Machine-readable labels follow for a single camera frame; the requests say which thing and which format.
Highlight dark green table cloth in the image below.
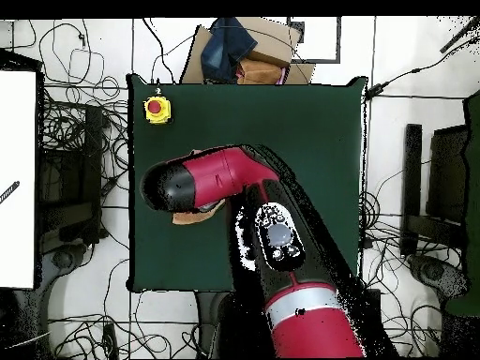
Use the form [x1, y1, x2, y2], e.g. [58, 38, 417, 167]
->
[444, 89, 480, 317]
[126, 73, 369, 295]

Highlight orange folded cloth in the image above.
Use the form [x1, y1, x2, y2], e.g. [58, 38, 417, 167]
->
[236, 57, 289, 86]

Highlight tan terry towel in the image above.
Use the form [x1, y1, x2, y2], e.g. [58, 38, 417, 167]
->
[171, 147, 227, 226]

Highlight black rectangular frame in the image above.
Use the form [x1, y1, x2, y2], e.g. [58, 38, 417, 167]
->
[287, 16, 343, 65]

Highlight brown cardboard box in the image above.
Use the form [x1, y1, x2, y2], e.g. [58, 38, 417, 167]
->
[180, 16, 317, 86]

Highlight black floor stand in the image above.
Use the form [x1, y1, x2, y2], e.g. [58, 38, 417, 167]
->
[37, 104, 105, 250]
[399, 123, 471, 260]

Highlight black striped rod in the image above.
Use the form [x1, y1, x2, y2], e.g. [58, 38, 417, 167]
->
[0, 180, 21, 206]

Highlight black cable with adapter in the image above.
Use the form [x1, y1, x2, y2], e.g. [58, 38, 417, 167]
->
[364, 35, 480, 101]

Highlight black power strip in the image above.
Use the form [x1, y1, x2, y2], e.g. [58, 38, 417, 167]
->
[102, 322, 120, 359]

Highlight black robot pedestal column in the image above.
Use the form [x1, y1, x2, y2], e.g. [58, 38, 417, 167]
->
[216, 292, 273, 359]

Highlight black pole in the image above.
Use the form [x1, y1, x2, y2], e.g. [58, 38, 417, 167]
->
[439, 16, 480, 54]

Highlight yellow emergency stop button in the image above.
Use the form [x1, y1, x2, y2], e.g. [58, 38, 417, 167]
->
[142, 96, 174, 126]

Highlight white rectangular panel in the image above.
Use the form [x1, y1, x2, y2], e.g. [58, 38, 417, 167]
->
[0, 69, 38, 290]

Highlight gray floor leg black knob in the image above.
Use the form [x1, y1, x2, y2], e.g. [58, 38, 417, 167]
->
[44, 243, 89, 273]
[407, 253, 471, 299]

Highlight gray pedestal foot black knob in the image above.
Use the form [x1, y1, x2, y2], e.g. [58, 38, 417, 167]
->
[193, 291, 231, 359]

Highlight blue denim jeans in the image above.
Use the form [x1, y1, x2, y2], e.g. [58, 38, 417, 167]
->
[200, 17, 259, 84]

